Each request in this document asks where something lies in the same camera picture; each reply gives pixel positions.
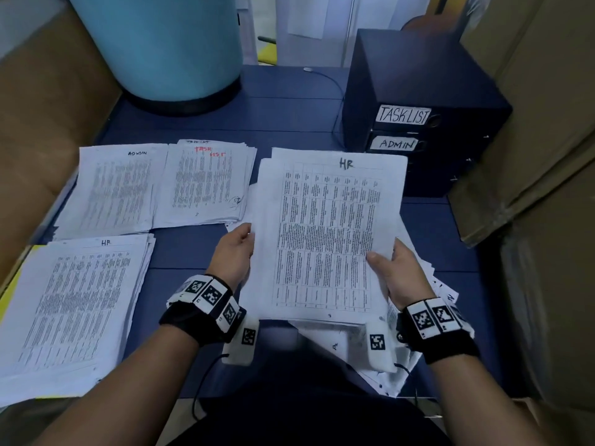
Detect person's left hand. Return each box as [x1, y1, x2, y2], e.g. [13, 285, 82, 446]
[206, 222, 255, 294]

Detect person's right hand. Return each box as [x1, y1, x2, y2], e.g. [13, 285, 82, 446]
[365, 238, 436, 312]

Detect neat stack of printed papers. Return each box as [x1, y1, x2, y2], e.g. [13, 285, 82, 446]
[151, 139, 258, 230]
[0, 233, 157, 409]
[54, 144, 170, 242]

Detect bundle of printed papers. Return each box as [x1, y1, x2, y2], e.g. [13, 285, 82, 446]
[240, 148, 410, 326]

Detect pile of printed papers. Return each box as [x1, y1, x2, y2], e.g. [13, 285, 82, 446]
[223, 181, 461, 398]

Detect yellow folder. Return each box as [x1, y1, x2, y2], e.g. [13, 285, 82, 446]
[0, 269, 24, 321]

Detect person's right forearm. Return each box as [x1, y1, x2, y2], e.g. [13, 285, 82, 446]
[428, 357, 554, 446]

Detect person's left forearm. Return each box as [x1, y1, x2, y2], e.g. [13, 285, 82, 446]
[32, 325, 201, 446]

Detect person's dark trousers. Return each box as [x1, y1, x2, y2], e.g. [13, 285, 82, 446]
[167, 352, 457, 446]

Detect black marker wristband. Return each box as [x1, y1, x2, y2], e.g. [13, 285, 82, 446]
[159, 274, 247, 346]
[396, 297, 482, 365]

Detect brown cardboard box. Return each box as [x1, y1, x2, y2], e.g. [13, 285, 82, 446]
[446, 0, 595, 249]

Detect teal cylindrical barrel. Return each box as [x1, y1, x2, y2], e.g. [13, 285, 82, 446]
[67, 0, 245, 115]

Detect white partition panel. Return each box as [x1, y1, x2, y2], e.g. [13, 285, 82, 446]
[237, 0, 433, 69]

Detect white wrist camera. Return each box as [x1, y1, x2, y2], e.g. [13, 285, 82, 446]
[363, 322, 399, 372]
[223, 315, 262, 366]

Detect black camera cable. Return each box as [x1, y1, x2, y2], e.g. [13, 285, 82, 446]
[190, 352, 229, 419]

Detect thin power cable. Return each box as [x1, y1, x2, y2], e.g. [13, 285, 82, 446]
[302, 66, 347, 126]

